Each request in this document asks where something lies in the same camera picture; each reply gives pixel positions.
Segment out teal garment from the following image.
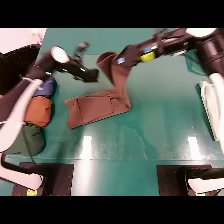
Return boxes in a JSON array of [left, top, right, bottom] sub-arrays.
[[184, 49, 208, 77]]

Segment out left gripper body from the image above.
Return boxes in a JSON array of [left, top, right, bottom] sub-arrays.
[[68, 63, 100, 84]]

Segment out dark green garment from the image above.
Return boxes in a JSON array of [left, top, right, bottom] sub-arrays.
[[5, 123, 46, 157]]

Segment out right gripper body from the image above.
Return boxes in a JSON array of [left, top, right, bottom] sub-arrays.
[[115, 44, 148, 68]]

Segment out brown garment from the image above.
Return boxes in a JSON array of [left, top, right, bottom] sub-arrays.
[[64, 51, 135, 130]]

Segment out blue garment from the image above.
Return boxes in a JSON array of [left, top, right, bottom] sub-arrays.
[[39, 77, 57, 99]]

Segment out black garment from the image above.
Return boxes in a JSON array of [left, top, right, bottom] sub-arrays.
[[0, 44, 42, 96]]

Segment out white garment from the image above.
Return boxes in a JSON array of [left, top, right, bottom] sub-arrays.
[[199, 80, 224, 143]]

